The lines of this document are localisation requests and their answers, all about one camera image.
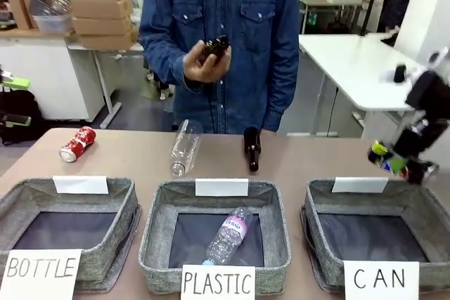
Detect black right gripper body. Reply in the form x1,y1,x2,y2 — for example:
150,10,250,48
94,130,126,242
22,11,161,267
392,119,448,160

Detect crushed green blue can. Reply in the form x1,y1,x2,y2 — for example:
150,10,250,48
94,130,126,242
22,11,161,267
367,140,411,178

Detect small brown glass bottle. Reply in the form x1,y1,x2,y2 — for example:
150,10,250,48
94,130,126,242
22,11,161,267
203,34,231,58

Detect person's left forearm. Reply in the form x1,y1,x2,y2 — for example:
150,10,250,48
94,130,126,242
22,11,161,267
262,43,301,133

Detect person's right forearm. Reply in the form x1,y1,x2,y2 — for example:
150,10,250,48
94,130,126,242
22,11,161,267
139,24,203,91

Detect red soda can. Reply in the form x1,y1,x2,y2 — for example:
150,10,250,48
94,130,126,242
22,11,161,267
58,126,97,164

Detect grey fabric basket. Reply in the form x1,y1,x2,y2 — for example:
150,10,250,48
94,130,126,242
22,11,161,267
138,178,292,296
0,176,142,294
300,177,450,294

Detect paper sign reading CAN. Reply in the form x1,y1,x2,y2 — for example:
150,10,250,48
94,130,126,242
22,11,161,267
343,260,420,300

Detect person's right hand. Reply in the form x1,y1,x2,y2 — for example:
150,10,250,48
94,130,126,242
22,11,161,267
182,40,233,84

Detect black backpack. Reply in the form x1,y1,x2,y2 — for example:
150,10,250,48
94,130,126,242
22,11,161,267
0,89,46,146

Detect white cabinet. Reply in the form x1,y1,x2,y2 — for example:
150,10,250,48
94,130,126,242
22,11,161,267
0,34,106,122

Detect blank white card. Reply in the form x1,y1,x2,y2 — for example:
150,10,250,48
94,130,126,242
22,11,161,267
195,178,250,197
331,176,389,194
52,175,110,195

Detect clear plastic container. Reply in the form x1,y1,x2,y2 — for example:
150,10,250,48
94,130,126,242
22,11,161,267
33,13,74,34

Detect small cardboard box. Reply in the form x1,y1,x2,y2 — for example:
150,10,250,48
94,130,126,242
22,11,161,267
7,0,38,30

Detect white desk with metal leg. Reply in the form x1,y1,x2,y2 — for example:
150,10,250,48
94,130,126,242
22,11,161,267
67,42,146,129

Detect large white table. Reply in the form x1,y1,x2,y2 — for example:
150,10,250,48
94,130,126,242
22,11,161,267
297,34,428,138

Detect flat cardboard box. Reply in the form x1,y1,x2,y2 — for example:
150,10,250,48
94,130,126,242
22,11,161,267
70,0,134,20
79,30,141,51
72,15,134,37

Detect brown glass beer bottle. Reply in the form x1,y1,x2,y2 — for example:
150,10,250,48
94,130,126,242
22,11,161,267
243,126,262,173

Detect grey background table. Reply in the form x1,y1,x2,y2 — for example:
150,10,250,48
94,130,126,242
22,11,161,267
300,0,366,35

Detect paper sign reading BOTTLE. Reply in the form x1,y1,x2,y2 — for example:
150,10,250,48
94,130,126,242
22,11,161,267
0,249,84,300

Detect clear empty plastic bottle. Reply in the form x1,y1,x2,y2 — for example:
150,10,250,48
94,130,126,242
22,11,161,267
169,119,204,177

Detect plastic bottle with pink label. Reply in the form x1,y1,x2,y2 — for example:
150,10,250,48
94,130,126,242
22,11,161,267
202,206,254,266

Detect paper sign reading PLASTIC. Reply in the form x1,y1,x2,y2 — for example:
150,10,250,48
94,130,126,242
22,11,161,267
180,263,257,300

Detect person's denim shirt torso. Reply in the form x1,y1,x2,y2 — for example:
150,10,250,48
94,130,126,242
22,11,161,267
139,0,302,135

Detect metal wire basket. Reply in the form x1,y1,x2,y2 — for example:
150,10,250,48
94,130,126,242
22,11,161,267
28,0,72,17

